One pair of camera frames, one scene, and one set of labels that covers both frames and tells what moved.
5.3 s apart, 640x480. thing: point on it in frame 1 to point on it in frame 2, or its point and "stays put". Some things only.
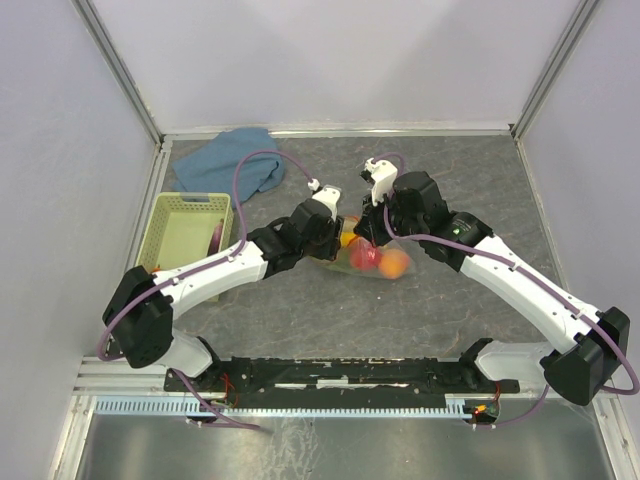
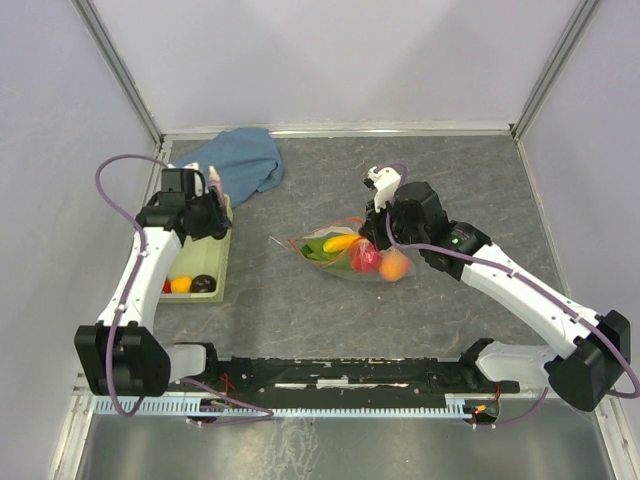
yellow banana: x=346 y=237 stays put
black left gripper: x=330 y=249 to x=220 y=221
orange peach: x=393 y=263 stays put
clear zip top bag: x=358 y=256 stays put
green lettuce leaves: x=342 y=262 stays put
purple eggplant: x=216 y=239 to x=215 y=182
